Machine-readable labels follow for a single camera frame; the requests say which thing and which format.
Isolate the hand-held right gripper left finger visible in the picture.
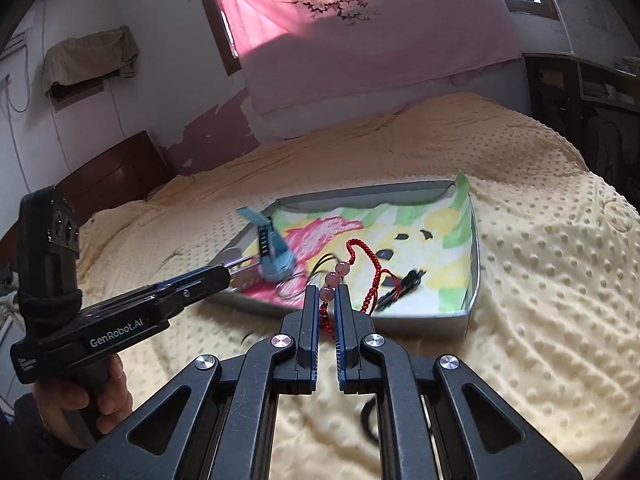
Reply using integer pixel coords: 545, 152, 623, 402
60, 285, 321, 480

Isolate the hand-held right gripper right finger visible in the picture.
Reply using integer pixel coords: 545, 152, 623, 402
334, 285, 583, 480

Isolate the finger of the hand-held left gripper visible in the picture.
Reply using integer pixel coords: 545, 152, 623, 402
157, 266, 228, 286
85, 271, 238, 318

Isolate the red cord bead bracelet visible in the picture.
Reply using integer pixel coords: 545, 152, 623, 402
317, 239, 401, 348

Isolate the thin black cord loop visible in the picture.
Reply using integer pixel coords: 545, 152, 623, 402
277, 254, 342, 304

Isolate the blue wrist watch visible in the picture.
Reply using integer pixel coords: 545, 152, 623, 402
236, 206, 299, 282

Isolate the black hair clip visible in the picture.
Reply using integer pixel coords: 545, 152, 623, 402
375, 269, 429, 311

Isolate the grey tray box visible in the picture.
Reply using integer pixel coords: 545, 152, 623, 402
212, 170, 482, 341

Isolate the person's left forearm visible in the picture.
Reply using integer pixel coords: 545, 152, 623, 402
0, 392, 101, 480

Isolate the person's left hand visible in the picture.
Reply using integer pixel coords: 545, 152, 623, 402
32, 354, 126, 448

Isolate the colourful paper lining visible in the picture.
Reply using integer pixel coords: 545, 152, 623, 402
235, 170, 476, 319

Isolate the dark wooden headboard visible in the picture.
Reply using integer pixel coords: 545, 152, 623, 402
59, 130, 173, 221

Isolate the yellow dotted blanket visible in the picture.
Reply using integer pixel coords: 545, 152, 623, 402
75, 91, 640, 480

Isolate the beige towel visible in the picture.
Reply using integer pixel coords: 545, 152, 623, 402
42, 25, 141, 96

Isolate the pink floral cloth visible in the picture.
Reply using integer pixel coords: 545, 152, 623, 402
210, 0, 526, 116

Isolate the dark wooden desk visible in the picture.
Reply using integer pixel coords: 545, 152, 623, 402
522, 52, 640, 186

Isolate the clutter on desk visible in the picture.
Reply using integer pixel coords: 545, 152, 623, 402
582, 57, 640, 107

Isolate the black hair tie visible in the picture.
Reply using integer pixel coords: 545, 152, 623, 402
360, 394, 383, 446

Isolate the brown window frame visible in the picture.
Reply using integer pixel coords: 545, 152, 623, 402
190, 0, 561, 77

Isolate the wall cable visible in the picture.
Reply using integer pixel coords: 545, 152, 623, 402
0, 35, 32, 116

